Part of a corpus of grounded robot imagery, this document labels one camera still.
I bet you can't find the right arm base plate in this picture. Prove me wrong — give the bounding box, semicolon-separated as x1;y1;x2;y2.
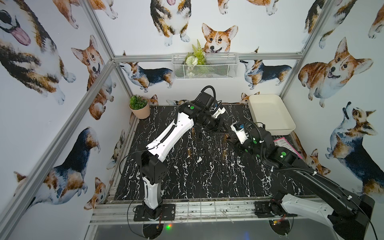
254;201;298;218

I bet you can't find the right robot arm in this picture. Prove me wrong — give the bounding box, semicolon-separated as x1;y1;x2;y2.
229;122;375;240

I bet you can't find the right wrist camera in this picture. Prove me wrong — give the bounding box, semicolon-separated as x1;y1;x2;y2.
231;122;249;144

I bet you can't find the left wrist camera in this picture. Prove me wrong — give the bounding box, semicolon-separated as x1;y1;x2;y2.
212;108;226;119

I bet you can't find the green fern with white flower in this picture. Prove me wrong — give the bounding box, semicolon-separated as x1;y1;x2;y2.
184;40;207;78

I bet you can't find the potted green plant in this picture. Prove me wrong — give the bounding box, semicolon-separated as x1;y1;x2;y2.
130;95;150;120

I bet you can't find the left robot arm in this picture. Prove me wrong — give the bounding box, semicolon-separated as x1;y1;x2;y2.
138;86;228;212

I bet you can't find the pink card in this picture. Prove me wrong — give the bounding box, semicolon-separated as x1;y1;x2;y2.
274;137;303;159

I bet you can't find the white wire basket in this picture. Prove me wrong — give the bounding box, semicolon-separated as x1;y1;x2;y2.
172;53;240;80

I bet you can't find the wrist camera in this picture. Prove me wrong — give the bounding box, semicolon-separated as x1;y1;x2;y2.
212;108;226;119
231;122;249;144

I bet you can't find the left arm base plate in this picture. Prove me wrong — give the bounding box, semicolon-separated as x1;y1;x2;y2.
134;204;176;222

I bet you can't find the cream rectangular tray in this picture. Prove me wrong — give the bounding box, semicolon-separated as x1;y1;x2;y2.
248;95;296;136

